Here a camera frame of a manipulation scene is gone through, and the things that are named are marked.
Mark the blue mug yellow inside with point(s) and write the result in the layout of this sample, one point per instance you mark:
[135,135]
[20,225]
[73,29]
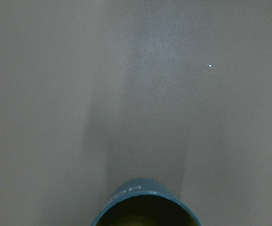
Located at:
[144,202]

